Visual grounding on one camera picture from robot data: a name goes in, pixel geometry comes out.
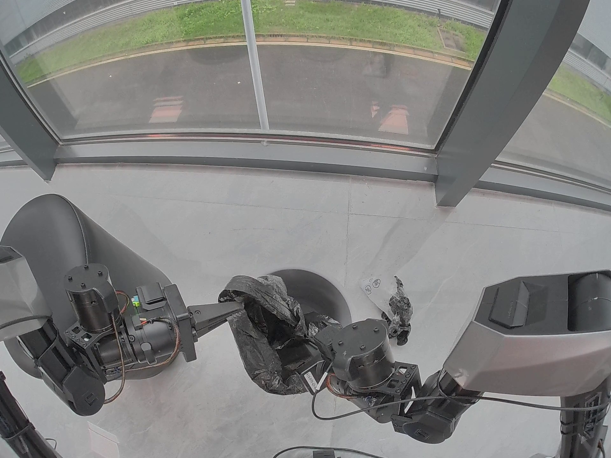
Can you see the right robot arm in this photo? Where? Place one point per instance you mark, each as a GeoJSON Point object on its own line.
{"type": "Point", "coordinates": [515, 332]}

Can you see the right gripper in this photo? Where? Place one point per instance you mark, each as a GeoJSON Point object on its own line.
{"type": "Point", "coordinates": [317, 375]}

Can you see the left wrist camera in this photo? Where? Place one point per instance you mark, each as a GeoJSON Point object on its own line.
{"type": "Point", "coordinates": [152, 296]}

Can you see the clear printed wrapper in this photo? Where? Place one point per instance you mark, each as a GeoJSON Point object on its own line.
{"type": "Point", "coordinates": [374, 286]}

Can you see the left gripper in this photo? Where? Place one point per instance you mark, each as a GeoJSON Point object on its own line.
{"type": "Point", "coordinates": [157, 339]}

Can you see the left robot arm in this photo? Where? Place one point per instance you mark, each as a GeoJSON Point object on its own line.
{"type": "Point", "coordinates": [52, 351]}

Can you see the window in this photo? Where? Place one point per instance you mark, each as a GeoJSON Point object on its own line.
{"type": "Point", "coordinates": [334, 88]}

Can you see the black plastic bag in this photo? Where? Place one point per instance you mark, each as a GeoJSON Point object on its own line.
{"type": "Point", "coordinates": [260, 322]}

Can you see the white trash bin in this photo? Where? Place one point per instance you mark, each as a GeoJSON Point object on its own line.
{"type": "Point", "coordinates": [324, 294]}

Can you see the crumpled black plastic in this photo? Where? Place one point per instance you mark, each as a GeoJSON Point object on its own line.
{"type": "Point", "coordinates": [400, 310]}

